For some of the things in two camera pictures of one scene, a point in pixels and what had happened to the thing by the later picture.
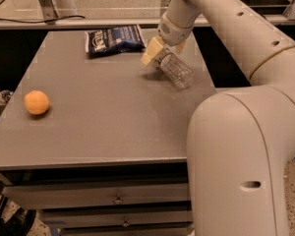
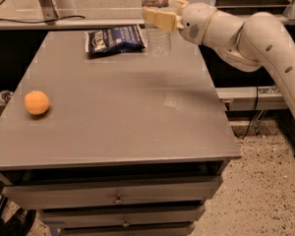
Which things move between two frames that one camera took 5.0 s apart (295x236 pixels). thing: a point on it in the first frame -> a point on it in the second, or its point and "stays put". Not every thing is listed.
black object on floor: [16, 225] stays put
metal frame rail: [61, 22] stays put
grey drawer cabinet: [96, 145] stays put
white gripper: [174, 31] -> [194, 23]
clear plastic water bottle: [177, 71] -> [158, 41]
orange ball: [36, 101] stays put
